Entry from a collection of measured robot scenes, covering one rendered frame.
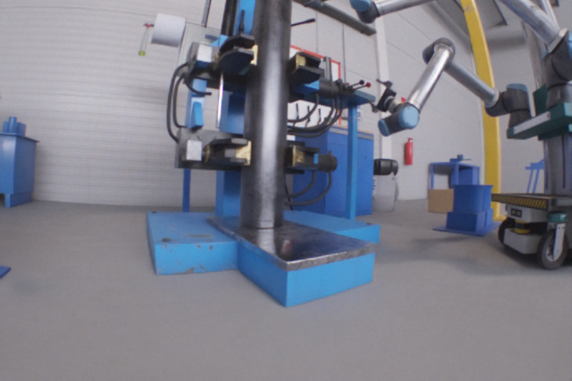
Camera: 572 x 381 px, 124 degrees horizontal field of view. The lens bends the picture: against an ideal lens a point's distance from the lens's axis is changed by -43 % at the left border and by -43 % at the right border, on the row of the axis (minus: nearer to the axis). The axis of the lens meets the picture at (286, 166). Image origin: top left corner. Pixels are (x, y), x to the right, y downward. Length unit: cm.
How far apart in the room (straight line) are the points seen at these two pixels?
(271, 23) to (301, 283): 117
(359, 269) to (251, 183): 59
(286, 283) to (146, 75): 292
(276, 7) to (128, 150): 228
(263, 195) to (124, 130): 227
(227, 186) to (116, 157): 180
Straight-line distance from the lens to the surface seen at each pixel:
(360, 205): 291
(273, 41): 134
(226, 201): 161
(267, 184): 117
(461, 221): 221
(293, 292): 79
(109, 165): 313
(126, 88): 326
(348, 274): 92
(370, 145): 302
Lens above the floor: 38
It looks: 3 degrees up
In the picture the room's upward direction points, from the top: 2 degrees clockwise
